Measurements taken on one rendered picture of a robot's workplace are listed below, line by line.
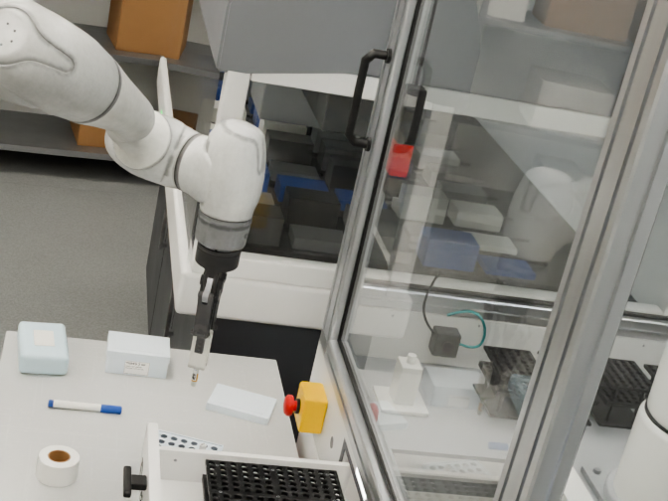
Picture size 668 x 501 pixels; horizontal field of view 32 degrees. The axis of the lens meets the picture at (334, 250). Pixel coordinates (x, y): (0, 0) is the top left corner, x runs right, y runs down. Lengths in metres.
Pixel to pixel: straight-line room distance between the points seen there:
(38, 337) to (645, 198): 1.54
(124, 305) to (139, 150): 2.55
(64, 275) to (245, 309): 2.05
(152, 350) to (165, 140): 0.63
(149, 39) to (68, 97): 4.02
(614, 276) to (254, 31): 1.36
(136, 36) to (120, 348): 3.16
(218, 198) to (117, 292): 2.64
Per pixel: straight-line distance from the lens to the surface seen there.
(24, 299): 4.39
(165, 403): 2.37
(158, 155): 1.93
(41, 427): 2.24
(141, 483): 1.86
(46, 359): 2.39
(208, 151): 1.91
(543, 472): 1.28
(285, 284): 2.62
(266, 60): 2.43
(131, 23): 5.43
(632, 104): 1.17
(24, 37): 1.39
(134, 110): 1.58
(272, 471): 1.96
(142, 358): 2.42
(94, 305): 4.41
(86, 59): 1.45
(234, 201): 1.91
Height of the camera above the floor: 1.96
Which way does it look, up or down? 22 degrees down
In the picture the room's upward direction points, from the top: 13 degrees clockwise
